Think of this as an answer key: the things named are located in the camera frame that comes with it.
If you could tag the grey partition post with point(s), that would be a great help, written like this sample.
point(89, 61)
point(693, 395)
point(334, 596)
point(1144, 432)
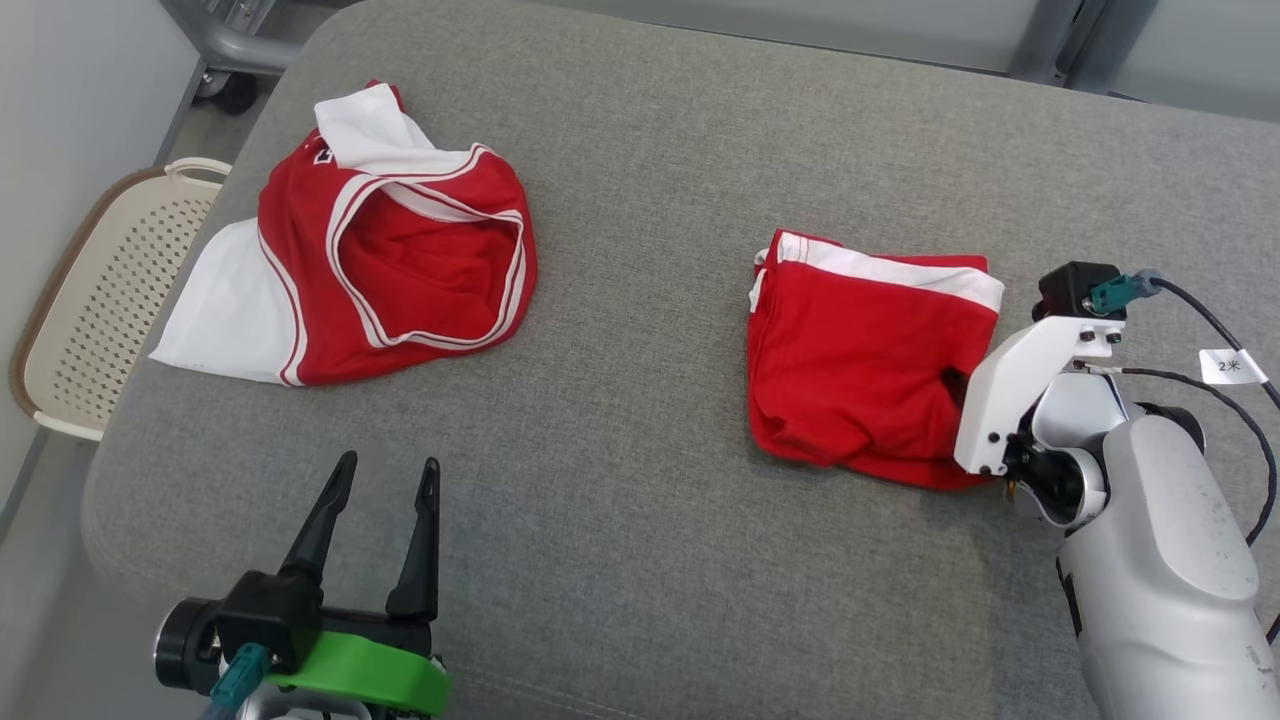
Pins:
point(1040, 40)

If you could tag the cream perforated laundry basket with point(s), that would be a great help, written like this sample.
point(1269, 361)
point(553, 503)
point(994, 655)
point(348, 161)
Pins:
point(110, 300)

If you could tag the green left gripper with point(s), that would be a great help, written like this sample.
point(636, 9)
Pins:
point(370, 670)

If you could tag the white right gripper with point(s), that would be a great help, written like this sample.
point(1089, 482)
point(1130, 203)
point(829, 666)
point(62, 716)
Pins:
point(1010, 385)

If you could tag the black cart wheel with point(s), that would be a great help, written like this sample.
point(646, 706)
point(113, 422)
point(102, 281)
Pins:
point(232, 93)

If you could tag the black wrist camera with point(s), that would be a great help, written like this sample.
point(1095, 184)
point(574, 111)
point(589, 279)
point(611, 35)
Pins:
point(270, 615)
point(1070, 290)

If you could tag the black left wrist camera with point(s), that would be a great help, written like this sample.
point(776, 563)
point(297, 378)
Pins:
point(270, 615)

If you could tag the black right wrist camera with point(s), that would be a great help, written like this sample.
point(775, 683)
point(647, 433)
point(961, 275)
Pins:
point(1070, 290)

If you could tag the grey metal cart frame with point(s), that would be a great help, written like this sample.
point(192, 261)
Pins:
point(240, 45)

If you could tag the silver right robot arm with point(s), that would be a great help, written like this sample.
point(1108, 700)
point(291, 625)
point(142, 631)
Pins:
point(1170, 560)

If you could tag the red jersey white sleeves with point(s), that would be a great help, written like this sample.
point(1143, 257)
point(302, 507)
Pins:
point(430, 250)

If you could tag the red shorts white waistband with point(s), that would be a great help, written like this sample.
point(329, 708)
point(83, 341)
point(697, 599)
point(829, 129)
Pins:
point(860, 360)

